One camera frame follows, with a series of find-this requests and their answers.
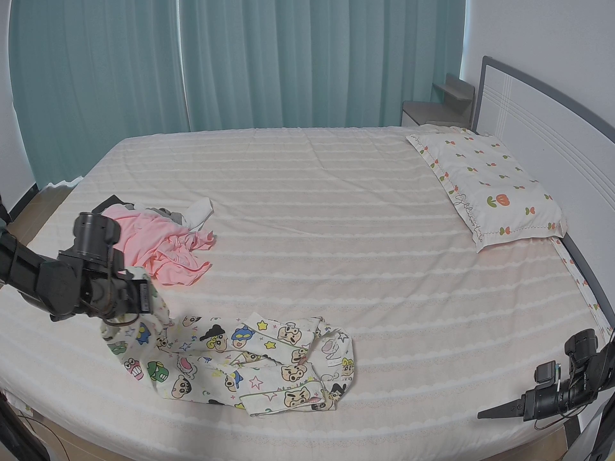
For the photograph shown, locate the grey bedside table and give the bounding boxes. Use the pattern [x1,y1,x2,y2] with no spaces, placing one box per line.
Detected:
[403,73,476,126]

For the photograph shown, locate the blue-green curtain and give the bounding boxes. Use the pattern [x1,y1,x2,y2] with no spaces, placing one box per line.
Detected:
[178,0,467,128]
[10,0,190,188]

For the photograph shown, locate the white printed pyjama top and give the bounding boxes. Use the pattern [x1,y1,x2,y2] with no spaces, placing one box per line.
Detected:
[98,267,356,417]

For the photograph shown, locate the black garment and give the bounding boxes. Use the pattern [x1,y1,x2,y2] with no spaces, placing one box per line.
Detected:
[91,194,135,215]

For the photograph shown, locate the pink garment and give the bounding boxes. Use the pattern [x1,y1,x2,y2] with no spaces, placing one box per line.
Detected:
[103,208,214,287]

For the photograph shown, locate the white printed pillow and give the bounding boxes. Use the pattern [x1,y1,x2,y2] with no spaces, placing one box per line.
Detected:
[406,130,569,253]

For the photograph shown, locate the white garment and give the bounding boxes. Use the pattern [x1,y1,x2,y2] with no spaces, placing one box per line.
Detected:
[185,197,213,231]

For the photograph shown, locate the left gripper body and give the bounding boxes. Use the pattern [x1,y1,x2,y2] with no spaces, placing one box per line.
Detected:
[111,276,155,319]

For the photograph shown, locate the bed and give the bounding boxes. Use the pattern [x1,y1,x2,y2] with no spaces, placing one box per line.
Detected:
[0,56,615,450]

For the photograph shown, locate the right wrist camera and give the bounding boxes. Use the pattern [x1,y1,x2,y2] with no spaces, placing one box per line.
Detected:
[536,360,560,385]

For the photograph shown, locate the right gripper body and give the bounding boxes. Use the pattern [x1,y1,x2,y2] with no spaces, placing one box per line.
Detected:
[523,385,567,422]

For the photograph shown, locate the grey garment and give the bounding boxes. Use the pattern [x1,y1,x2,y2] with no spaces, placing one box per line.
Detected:
[146,206,185,224]

